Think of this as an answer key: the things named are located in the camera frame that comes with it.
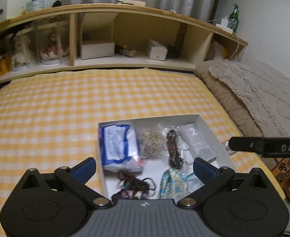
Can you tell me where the small blue-topped zip bag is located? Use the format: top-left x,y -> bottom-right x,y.
186,172 -> 204,193

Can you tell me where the grey sachet numbered two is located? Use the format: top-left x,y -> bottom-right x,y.
177,123 -> 217,162

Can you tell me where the blue floral brocade pouch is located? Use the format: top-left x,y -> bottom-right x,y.
159,168 -> 189,202

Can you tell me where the brown cord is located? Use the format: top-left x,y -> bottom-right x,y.
158,123 -> 189,171

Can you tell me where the blue white tissue pack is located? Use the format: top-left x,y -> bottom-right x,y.
99,124 -> 143,173

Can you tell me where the bag of rubber bands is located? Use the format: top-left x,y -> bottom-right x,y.
136,128 -> 164,159

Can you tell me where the beige fluffy blanket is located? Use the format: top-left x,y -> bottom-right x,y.
195,60 -> 290,137

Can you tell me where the yellow white checkered blanket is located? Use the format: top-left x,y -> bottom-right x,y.
0,68 -> 286,237

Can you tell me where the white shallow cardboard box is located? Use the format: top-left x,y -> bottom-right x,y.
98,115 -> 235,201

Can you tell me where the green glass bottle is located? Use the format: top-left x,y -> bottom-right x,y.
227,4 -> 239,33

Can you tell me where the doll in white dress case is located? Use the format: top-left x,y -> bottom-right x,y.
6,23 -> 36,72

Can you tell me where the yellow box with black print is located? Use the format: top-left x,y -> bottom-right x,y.
0,56 -> 11,76

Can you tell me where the white power strip with charger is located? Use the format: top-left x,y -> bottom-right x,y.
216,17 -> 233,34

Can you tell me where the open white carton on shelf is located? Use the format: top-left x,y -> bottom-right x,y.
80,12 -> 118,60

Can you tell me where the doll in pink dress case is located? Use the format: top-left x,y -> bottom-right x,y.
35,15 -> 69,66

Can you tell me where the white tissue box on shelf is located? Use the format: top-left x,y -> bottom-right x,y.
146,39 -> 167,61

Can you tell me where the long white cardboard box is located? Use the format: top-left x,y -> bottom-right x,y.
0,0 -> 32,23

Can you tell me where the white charger cable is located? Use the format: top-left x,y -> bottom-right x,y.
228,32 -> 241,61

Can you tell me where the coiled rope bundle on shelf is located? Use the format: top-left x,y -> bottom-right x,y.
119,45 -> 138,58

